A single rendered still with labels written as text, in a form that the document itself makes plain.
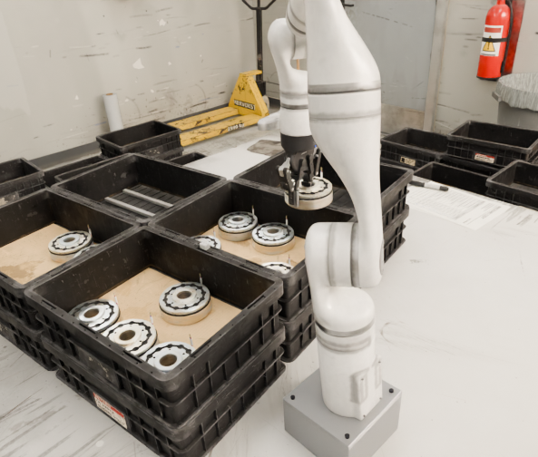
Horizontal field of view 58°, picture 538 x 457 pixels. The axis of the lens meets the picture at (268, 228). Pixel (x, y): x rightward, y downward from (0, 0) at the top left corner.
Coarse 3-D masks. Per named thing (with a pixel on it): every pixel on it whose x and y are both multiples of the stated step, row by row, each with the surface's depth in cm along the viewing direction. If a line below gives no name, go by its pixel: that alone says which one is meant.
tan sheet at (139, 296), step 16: (144, 272) 111; (128, 288) 106; (144, 288) 106; (160, 288) 106; (128, 304) 101; (144, 304) 101; (224, 304) 100; (160, 320) 96; (208, 320) 96; (224, 320) 95; (160, 336) 92; (176, 336) 92; (192, 336) 92; (208, 336) 91
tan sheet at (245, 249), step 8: (208, 232) 126; (216, 232) 126; (224, 240) 122; (248, 240) 121; (296, 240) 120; (304, 240) 120; (224, 248) 119; (232, 248) 118; (240, 248) 118; (248, 248) 118; (296, 248) 117; (240, 256) 115; (248, 256) 115; (256, 256) 115; (264, 256) 115; (272, 256) 115; (280, 256) 114; (288, 256) 114; (296, 256) 114; (304, 256) 114; (296, 264) 111
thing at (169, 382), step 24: (120, 240) 105; (168, 240) 105; (72, 264) 97; (240, 264) 94; (48, 312) 86; (240, 312) 82; (96, 336) 78; (216, 336) 77; (120, 360) 75; (192, 360) 72; (168, 384) 70
